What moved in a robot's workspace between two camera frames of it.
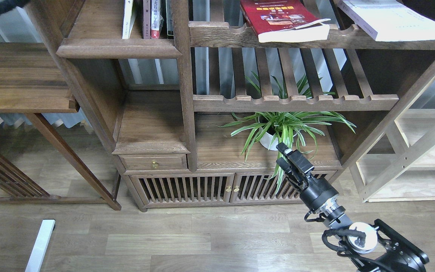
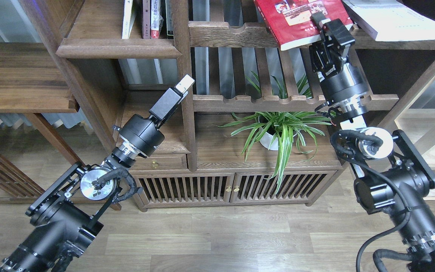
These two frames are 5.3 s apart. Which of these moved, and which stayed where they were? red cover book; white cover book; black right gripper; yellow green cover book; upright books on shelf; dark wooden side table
Moved: red cover book; black right gripper
Stayed: yellow green cover book; white cover book; upright books on shelf; dark wooden side table
